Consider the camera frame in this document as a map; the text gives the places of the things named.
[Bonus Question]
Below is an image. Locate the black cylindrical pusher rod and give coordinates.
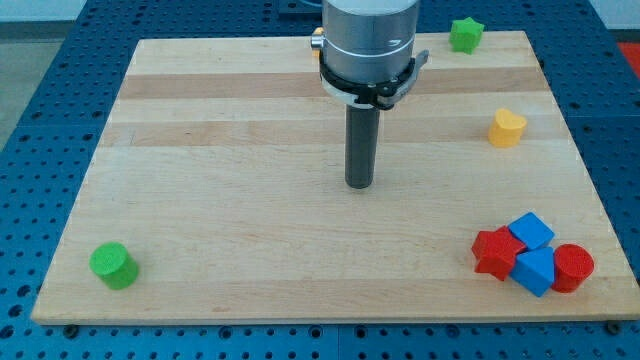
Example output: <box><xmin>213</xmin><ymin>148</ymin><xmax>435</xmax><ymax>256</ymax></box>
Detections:
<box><xmin>345</xmin><ymin>106</ymin><xmax>380</xmax><ymax>189</ymax></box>

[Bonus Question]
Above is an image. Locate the blue triangle block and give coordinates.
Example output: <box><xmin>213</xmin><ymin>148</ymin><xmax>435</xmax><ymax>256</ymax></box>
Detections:
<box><xmin>510</xmin><ymin>247</ymin><xmax>555</xmax><ymax>297</ymax></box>

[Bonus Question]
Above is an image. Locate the yellow block behind arm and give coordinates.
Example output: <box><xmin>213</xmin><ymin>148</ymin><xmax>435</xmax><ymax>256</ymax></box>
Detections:
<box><xmin>310</xmin><ymin>27</ymin><xmax>324</xmax><ymax>58</ymax></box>

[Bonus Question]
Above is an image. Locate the red star block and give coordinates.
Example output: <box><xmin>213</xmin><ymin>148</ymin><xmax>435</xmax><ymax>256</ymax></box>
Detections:
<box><xmin>471</xmin><ymin>226</ymin><xmax>527</xmax><ymax>281</ymax></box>

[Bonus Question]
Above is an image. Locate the yellow heart block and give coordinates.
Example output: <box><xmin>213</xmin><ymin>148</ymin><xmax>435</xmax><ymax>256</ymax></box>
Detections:
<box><xmin>487</xmin><ymin>108</ymin><xmax>527</xmax><ymax>148</ymax></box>

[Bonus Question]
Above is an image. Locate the green star block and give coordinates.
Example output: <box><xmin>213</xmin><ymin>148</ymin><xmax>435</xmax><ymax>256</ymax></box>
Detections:
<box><xmin>449</xmin><ymin>17</ymin><xmax>485</xmax><ymax>55</ymax></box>

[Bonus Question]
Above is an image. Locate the green cylinder block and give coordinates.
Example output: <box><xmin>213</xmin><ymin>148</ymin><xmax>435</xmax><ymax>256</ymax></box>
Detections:
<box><xmin>89</xmin><ymin>242</ymin><xmax>139</xmax><ymax>290</ymax></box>

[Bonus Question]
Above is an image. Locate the blue cube block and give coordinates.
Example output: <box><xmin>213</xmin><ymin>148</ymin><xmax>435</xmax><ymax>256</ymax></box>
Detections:
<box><xmin>507</xmin><ymin>212</ymin><xmax>555</xmax><ymax>250</ymax></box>

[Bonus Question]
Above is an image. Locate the red cylinder block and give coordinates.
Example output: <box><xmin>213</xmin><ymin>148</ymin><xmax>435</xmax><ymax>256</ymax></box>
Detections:
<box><xmin>551</xmin><ymin>244</ymin><xmax>595</xmax><ymax>293</ymax></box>

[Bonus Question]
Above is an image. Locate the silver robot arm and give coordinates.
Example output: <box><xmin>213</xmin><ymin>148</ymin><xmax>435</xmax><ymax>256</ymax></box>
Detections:
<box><xmin>311</xmin><ymin>0</ymin><xmax>429</xmax><ymax>110</ymax></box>

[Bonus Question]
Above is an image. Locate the wooden board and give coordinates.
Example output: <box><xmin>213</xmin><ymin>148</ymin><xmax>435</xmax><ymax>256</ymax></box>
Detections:
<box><xmin>32</xmin><ymin>31</ymin><xmax>639</xmax><ymax>325</ymax></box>

